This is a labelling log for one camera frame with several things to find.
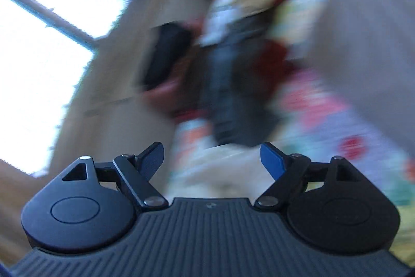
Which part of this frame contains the window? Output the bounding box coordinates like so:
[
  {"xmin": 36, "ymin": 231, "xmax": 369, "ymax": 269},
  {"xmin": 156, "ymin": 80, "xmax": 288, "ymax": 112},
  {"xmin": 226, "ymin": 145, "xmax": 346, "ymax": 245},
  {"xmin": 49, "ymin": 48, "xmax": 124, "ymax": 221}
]
[{"xmin": 0, "ymin": 0, "xmax": 150, "ymax": 177}]

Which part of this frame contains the dark grey garment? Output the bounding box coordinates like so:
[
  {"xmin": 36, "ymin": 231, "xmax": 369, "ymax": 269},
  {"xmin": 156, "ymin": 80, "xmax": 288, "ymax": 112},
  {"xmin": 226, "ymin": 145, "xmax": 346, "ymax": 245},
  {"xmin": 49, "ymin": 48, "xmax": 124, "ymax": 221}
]
[{"xmin": 198, "ymin": 14, "xmax": 282, "ymax": 148}]

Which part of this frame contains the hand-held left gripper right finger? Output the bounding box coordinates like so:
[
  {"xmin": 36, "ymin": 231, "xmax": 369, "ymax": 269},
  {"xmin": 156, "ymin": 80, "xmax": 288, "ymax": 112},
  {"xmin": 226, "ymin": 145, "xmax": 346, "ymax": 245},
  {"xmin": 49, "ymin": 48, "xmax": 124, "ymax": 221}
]
[{"xmin": 254, "ymin": 141, "xmax": 362, "ymax": 211}]

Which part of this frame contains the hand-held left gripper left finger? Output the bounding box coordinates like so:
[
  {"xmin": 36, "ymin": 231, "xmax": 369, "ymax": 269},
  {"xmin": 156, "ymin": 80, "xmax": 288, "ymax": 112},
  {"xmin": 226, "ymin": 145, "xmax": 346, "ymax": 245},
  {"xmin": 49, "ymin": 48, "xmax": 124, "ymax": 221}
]
[{"xmin": 61, "ymin": 141, "xmax": 169, "ymax": 211}]

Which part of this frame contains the grey waffle shirt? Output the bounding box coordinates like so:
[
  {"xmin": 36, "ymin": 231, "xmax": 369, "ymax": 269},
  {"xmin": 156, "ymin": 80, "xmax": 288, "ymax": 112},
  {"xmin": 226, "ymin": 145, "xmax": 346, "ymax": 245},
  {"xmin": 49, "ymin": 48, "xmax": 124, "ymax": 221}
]
[{"xmin": 305, "ymin": 0, "xmax": 415, "ymax": 161}]

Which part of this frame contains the red cloth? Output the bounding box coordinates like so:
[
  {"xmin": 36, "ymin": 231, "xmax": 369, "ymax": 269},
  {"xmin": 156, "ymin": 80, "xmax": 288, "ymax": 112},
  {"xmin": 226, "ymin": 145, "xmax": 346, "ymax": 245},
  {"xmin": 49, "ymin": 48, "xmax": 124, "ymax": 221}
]
[{"xmin": 253, "ymin": 40, "xmax": 292, "ymax": 86}]

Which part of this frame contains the black garment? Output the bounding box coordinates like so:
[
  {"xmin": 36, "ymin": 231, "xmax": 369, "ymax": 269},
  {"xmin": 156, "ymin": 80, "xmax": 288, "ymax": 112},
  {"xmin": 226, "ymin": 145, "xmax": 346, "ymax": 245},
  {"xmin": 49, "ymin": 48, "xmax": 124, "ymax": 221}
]
[{"xmin": 139, "ymin": 22, "xmax": 192, "ymax": 92}]

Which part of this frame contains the floral blanket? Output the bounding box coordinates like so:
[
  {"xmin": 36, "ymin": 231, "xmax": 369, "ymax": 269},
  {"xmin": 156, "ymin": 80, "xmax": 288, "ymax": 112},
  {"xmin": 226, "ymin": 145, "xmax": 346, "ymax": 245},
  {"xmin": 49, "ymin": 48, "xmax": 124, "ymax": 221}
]
[{"xmin": 169, "ymin": 0, "xmax": 415, "ymax": 232}]

